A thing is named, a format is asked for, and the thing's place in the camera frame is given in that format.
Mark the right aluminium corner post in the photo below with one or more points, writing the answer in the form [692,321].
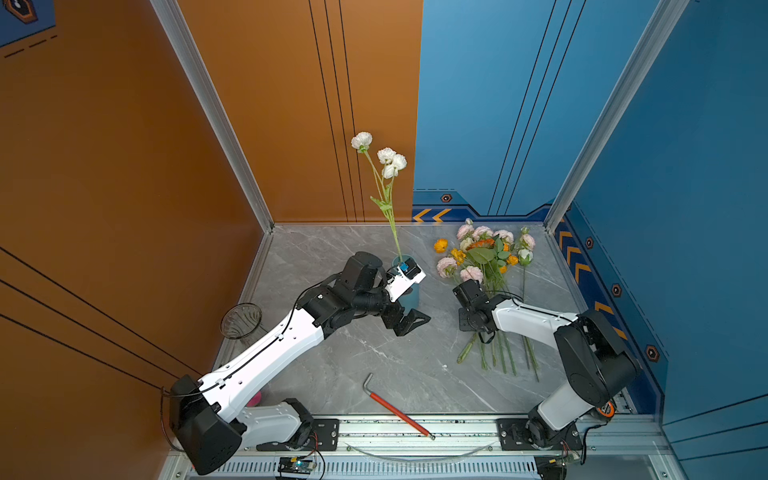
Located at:
[654,36]

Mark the white rose flower stem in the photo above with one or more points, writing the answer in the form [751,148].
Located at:
[526,245]

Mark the pink carnation flower stem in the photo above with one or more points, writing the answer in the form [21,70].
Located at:
[471,236]

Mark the teal ceramic vase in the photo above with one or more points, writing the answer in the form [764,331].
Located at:
[410,299]

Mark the orange black tape measure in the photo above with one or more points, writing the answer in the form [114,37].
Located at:
[605,412]

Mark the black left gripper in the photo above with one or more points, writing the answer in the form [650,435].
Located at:
[407,323]

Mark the aluminium corner post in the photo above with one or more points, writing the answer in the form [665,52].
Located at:
[176,29]
[654,36]

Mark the left aluminium corner post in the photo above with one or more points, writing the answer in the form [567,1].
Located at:
[176,29]

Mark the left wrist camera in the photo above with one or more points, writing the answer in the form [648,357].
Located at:
[402,277]

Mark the green circuit board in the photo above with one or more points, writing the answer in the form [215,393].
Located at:
[295,468]

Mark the pink peony flower stem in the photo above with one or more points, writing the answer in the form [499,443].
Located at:
[475,284]

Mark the red handled hex key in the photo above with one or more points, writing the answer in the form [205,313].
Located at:
[394,410]

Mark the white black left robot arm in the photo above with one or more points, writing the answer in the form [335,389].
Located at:
[208,416]

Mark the clear glass vase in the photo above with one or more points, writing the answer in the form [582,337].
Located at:
[242,323]

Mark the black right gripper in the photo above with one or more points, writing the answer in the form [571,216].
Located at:
[461,322]

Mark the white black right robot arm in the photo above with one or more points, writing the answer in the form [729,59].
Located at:
[596,361]

